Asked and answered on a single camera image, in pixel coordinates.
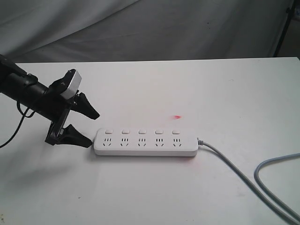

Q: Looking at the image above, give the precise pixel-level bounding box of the grey backdrop cloth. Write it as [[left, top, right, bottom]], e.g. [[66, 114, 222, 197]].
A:
[[0, 0, 292, 63]]

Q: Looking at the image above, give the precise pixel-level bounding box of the grey power cable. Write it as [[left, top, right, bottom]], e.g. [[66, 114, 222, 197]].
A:
[[196, 137, 300, 225]]

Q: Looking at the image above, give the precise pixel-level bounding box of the black tripod stand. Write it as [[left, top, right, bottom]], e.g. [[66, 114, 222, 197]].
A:
[[273, 0, 297, 57]]

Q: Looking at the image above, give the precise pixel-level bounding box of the white five-outlet power strip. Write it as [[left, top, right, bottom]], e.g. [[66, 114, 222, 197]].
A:
[[93, 127, 198, 157]]

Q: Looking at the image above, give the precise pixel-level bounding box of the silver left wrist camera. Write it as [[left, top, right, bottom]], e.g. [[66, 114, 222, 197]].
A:
[[60, 69, 82, 100]]

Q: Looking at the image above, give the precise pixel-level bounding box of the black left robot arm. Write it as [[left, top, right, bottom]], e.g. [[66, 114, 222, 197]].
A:
[[0, 55, 100, 148]]

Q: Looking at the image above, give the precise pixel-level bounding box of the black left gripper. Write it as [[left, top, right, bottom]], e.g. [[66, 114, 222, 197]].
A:
[[40, 78, 100, 148]]

